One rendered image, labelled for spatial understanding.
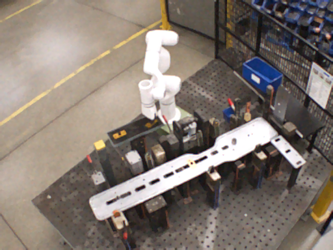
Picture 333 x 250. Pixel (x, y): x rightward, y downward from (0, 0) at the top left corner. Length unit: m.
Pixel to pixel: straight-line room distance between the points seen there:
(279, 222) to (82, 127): 2.56
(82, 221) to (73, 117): 2.00
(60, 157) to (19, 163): 0.51
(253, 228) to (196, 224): 0.40
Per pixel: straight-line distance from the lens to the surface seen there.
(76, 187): 2.77
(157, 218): 2.25
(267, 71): 2.96
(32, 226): 3.58
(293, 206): 2.60
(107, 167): 2.49
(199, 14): 4.99
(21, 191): 3.87
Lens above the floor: 2.87
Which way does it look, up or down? 47 degrees down
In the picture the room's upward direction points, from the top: 6 degrees counter-clockwise
